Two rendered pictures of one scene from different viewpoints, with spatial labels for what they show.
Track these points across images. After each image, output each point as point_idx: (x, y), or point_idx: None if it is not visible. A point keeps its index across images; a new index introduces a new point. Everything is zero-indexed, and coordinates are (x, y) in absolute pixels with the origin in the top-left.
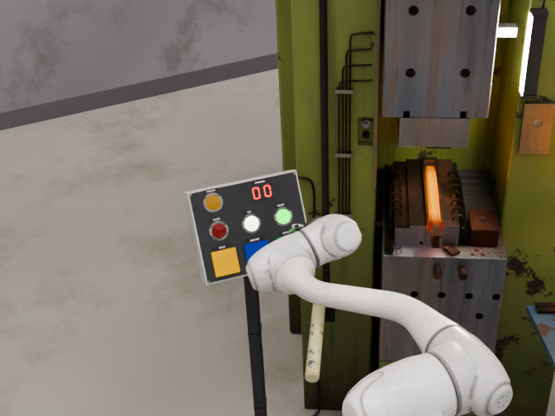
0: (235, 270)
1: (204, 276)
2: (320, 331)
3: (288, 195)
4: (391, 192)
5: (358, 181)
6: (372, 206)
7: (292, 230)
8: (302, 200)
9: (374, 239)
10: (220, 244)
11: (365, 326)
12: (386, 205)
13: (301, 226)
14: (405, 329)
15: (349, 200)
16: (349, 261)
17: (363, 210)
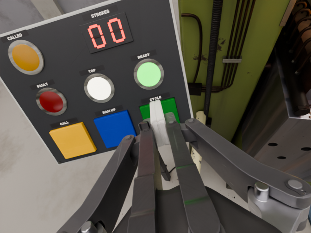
0: (89, 150)
1: (52, 156)
2: (199, 160)
3: (155, 37)
4: (296, 28)
5: (262, 12)
6: (269, 48)
7: (98, 190)
8: (188, 44)
9: (258, 82)
10: (59, 120)
11: (230, 133)
12: (283, 46)
13: (160, 125)
14: (276, 163)
15: (244, 41)
16: (227, 98)
17: (256, 53)
